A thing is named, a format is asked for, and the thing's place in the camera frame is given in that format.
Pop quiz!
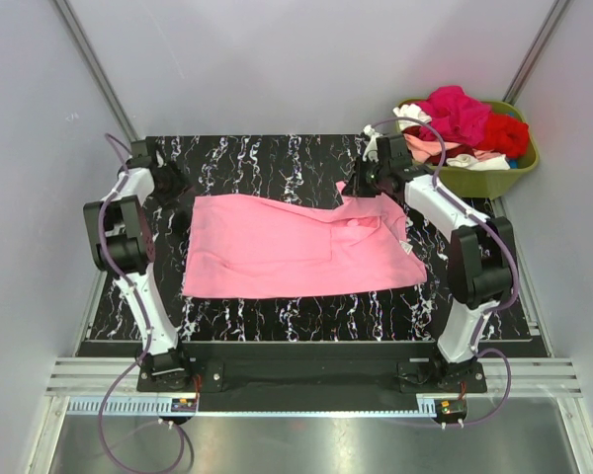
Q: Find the light pink t shirt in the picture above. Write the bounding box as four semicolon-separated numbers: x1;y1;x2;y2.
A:
182;194;427;299

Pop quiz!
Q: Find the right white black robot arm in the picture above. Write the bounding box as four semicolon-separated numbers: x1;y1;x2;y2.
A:
343;133;519;392

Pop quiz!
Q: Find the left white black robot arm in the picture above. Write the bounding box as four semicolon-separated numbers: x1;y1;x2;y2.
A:
83;138;194;392

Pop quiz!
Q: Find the peach t shirt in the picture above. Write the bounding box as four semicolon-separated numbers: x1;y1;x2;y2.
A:
403;133;443;163

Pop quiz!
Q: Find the dark red t shirt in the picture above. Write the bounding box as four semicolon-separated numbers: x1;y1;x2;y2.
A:
402;125;474;166

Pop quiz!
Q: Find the magenta t shirt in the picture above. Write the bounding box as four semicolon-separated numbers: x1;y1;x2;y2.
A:
416;86;492;146

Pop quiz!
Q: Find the olive green laundry basket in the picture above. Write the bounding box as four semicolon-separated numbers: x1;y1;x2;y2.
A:
397;99;539;199

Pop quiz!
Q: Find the cream white t shirt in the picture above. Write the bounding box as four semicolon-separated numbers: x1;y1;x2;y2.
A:
446;152;510;172

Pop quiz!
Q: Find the left small circuit board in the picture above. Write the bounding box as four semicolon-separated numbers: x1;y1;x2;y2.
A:
171;398;198;413

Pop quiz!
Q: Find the small circuit board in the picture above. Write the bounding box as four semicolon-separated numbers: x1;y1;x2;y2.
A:
171;398;198;413
437;399;467;416

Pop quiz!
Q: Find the right small circuit board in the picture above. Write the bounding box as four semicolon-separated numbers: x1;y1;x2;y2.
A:
437;399;467;416

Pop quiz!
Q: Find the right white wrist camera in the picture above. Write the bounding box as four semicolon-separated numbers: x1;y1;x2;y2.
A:
362;124;381;162

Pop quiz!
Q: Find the left aluminium frame post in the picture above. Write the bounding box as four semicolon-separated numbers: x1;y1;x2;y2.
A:
49;0;139;142

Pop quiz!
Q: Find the aluminium frame post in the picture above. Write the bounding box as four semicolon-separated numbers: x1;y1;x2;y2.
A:
503;0;573;105
49;0;139;142

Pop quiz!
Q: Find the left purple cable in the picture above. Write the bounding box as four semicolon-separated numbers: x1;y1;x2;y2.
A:
96;131;195;470

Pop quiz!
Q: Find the purple cable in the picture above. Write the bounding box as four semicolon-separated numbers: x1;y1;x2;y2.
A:
370;117;520;426
96;131;195;470

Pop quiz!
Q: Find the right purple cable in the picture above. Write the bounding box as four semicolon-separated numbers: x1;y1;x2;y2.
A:
370;117;520;426

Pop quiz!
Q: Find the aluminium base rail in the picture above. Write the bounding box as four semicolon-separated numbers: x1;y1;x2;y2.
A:
45;357;581;420

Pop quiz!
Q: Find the right aluminium frame post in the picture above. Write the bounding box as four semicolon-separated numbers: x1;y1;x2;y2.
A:
503;0;573;105

